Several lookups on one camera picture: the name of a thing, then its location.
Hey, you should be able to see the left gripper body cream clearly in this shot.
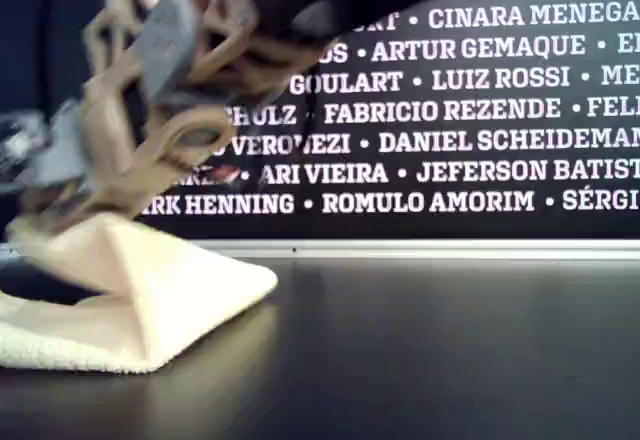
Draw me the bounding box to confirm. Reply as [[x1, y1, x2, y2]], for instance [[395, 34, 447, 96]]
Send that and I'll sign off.
[[79, 0, 206, 181]]

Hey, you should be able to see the left gripper cream finger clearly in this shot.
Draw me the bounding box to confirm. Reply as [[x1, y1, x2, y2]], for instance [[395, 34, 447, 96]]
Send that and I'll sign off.
[[64, 109, 236, 226], [7, 184, 86, 246]]

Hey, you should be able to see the cream terry cloth towel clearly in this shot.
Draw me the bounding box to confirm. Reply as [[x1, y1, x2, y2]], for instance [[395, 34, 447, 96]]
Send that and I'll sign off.
[[0, 212, 280, 376]]

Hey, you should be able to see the black banner with white names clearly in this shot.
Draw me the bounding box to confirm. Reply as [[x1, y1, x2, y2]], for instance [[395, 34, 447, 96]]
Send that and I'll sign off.
[[0, 0, 640, 241]]

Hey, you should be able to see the aluminium table edge frame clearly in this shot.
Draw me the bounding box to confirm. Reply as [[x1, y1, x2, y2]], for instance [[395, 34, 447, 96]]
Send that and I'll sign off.
[[0, 237, 640, 262]]

